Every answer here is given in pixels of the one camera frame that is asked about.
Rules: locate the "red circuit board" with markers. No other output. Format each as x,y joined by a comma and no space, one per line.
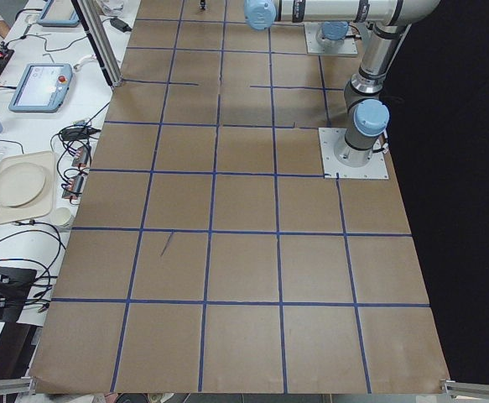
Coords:
73,188
82,157

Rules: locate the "white paper cup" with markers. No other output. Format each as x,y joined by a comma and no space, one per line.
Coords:
62,218

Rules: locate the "beige tray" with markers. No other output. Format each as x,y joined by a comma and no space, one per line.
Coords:
42,204

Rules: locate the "black power adapter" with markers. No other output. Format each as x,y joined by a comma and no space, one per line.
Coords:
120,25

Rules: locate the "beige round plate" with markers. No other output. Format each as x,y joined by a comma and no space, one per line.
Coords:
20,184

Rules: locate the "teach pendant near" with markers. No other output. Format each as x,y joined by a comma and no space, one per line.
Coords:
42,88

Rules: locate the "teach pendant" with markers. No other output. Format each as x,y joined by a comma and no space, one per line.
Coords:
42,88
58,13

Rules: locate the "teach pendant far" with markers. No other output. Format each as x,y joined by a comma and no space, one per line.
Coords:
58,13

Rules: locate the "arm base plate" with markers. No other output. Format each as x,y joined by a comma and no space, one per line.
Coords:
340,161
347,48

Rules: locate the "aluminium frame post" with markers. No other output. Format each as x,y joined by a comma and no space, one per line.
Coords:
96,34

